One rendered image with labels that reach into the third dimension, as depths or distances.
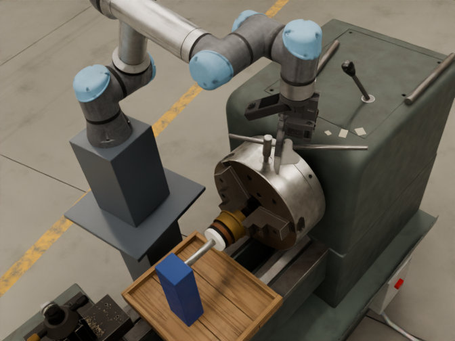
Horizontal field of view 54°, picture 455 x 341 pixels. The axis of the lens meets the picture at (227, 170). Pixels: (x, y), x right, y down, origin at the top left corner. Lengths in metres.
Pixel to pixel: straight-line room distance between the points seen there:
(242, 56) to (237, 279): 0.71
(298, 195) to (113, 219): 0.84
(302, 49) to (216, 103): 2.57
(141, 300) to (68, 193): 1.76
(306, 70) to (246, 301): 0.70
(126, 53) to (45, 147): 2.15
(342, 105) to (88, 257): 1.79
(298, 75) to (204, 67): 0.19
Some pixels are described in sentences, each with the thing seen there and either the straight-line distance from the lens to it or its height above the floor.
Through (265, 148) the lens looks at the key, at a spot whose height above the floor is 1.29.
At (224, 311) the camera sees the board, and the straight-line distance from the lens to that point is 1.32.
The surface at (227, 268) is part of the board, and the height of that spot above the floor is 0.89.
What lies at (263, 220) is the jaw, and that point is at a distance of 1.20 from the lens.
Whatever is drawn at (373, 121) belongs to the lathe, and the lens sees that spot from 1.27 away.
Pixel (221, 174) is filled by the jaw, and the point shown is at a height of 1.19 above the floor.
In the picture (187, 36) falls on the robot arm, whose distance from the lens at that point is 0.92.
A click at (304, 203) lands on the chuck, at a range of 1.18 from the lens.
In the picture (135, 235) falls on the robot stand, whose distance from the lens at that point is 1.70.
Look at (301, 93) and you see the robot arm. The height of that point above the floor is 1.49.
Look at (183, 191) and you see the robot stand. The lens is 1.79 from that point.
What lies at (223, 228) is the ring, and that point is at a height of 1.12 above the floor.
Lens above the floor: 2.06
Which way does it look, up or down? 45 degrees down
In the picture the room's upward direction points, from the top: 7 degrees counter-clockwise
